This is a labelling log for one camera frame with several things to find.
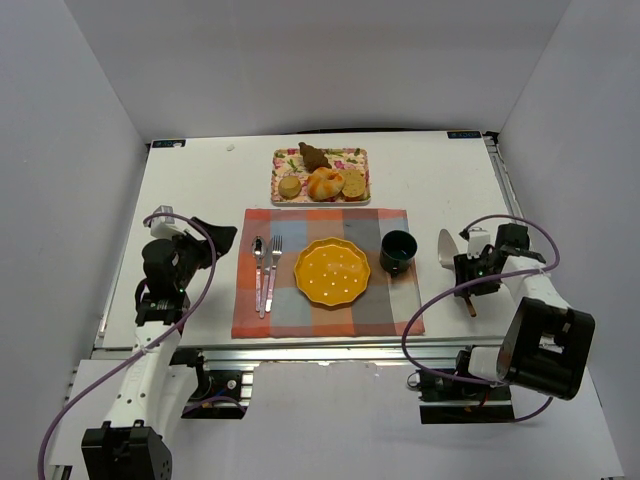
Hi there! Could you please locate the steel spatula wooden handle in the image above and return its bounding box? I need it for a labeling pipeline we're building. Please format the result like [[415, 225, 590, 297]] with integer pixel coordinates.
[[437, 228, 478, 318]]

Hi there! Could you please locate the brown toast slice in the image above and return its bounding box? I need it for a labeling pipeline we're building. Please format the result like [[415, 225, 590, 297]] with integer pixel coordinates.
[[341, 169, 368, 202]]

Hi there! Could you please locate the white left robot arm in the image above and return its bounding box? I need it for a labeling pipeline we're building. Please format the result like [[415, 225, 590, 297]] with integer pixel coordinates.
[[81, 211, 237, 479]]

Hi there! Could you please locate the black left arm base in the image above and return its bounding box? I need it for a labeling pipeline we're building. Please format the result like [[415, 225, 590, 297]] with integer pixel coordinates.
[[170, 349, 248, 420]]

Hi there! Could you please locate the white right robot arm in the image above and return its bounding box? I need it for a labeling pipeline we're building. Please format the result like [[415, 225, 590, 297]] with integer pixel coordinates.
[[452, 223, 595, 400]]

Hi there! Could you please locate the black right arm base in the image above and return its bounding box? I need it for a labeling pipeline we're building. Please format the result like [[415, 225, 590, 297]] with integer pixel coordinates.
[[406, 370, 515, 425]]

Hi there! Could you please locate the orange striped bread roll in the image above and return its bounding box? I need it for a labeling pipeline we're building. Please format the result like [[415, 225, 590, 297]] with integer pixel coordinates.
[[307, 168, 344, 202]]

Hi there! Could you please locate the checkered orange grey placemat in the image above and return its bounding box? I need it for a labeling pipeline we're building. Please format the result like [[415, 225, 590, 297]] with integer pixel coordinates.
[[231, 208, 421, 339]]

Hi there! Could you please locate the small round yellow muffin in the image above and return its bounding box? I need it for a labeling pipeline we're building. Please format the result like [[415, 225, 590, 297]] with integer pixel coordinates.
[[278, 175, 302, 199]]

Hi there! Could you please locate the dark green mug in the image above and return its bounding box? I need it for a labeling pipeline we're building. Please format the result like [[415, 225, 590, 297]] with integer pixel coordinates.
[[379, 230, 418, 278]]

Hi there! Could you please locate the left blue corner label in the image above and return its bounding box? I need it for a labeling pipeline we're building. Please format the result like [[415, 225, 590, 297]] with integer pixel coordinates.
[[151, 139, 186, 149]]

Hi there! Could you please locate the yellow dotted plate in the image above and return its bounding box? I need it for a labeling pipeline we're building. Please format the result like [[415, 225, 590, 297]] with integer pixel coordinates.
[[293, 237, 371, 307]]

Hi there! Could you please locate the brown chocolate croissant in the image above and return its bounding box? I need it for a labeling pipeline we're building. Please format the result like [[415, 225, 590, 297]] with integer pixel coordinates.
[[298, 142, 331, 173]]

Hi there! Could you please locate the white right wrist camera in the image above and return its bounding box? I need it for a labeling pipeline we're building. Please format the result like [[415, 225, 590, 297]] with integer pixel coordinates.
[[460, 227, 491, 259]]

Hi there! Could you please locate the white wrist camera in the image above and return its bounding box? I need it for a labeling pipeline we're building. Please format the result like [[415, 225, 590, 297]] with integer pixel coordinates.
[[143, 205, 184, 240], [460, 227, 491, 259]]

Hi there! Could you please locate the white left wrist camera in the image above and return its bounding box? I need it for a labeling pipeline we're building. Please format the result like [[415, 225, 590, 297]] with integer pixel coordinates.
[[143, 205, 184, 240]]

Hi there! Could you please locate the steel spoon pink handle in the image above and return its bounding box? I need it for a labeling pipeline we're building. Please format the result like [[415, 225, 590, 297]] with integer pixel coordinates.
[[252, 236, 266, 312]]

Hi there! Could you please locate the steel fork pink handle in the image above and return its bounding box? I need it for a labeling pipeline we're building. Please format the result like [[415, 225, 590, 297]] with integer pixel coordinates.
[[265, 235, 283, 313]]

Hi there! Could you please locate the aluminium table frame rail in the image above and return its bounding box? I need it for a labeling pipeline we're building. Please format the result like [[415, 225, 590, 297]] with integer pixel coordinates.
[[64, 130, 626, 480]]

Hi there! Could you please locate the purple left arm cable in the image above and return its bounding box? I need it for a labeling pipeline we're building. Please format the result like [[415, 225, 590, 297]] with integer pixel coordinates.
[[37, 212, 219, 480]]

